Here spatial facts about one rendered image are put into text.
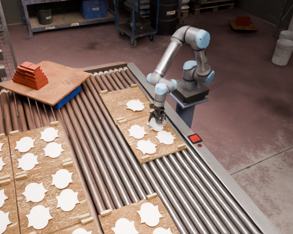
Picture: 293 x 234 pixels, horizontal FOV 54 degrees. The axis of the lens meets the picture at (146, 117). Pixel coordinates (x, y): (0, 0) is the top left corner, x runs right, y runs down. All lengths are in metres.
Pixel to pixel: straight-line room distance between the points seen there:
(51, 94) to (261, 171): 2.24
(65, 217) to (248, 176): 2.09
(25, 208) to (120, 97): 1.14
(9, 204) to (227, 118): 2.87
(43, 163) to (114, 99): 0.81
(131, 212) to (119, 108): 0.93
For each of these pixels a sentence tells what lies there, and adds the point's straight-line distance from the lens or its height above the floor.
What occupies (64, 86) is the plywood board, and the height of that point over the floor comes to 1.04.
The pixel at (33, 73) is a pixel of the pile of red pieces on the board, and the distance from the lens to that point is 2.32.
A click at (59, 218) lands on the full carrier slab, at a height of 0.94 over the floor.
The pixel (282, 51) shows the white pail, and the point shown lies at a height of 0.26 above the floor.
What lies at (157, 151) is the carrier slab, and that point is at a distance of 1.93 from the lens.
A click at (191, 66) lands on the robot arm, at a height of 1.19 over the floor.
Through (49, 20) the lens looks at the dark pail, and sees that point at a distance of 6.13.
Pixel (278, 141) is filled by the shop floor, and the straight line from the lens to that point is 3.79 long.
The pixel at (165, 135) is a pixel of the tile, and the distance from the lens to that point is 2.04.
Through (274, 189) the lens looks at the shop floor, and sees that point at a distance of 3.23.
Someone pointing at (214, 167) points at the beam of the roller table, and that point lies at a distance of 1.93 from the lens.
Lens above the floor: 2.30
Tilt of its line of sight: 39 degrees down
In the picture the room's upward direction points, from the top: 3 degrees clockwise
